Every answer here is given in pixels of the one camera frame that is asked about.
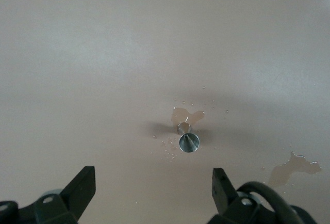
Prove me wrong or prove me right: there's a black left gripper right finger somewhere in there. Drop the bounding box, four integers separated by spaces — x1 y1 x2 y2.
207 167 318 224

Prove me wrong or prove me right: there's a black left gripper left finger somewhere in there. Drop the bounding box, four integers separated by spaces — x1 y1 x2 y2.
0 166 96 224

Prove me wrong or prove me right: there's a steel double-cone jigger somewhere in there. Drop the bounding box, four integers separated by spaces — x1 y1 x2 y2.
176 122 201 154

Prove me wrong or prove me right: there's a long brown liquid puddle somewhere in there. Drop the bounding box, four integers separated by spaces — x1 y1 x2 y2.
267 151 323 187

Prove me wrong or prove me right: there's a small brown liquid puddle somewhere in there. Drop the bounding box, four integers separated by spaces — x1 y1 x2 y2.
170 106 206 127

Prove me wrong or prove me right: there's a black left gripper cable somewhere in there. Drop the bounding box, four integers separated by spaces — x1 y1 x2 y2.
236 181 306 224

